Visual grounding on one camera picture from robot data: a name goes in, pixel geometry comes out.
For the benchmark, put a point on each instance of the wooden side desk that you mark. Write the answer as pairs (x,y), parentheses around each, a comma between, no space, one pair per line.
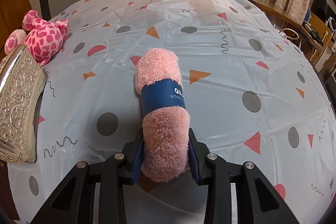
(270,8)

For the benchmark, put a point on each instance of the black monitor screen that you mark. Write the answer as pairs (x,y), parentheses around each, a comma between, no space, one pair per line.
(322,10)

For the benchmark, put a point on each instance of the patterned white tablecloth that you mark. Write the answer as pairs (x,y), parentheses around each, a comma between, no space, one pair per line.
(251,95)

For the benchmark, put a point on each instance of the pink spotted plush toy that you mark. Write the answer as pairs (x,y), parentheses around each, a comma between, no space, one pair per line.
(43,39)

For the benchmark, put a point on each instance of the pink towel blue band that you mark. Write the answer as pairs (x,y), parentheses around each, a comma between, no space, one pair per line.
(166,121)

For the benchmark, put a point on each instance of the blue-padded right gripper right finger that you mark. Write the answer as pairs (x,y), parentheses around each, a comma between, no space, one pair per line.
(198,152)

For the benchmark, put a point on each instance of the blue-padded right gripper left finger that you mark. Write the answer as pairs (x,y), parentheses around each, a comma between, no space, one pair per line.
(134,159)

